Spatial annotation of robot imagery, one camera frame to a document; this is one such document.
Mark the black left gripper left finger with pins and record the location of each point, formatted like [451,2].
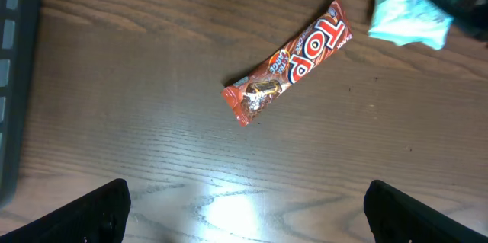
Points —
[98,217]

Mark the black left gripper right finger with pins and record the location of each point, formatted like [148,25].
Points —
[394,216]

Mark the teal wet wipes pack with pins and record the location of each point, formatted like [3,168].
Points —
[410,21]

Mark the orange brown candy bar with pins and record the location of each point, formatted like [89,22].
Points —
[251,94]

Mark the grey plastic basket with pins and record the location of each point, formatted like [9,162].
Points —
[19,20]

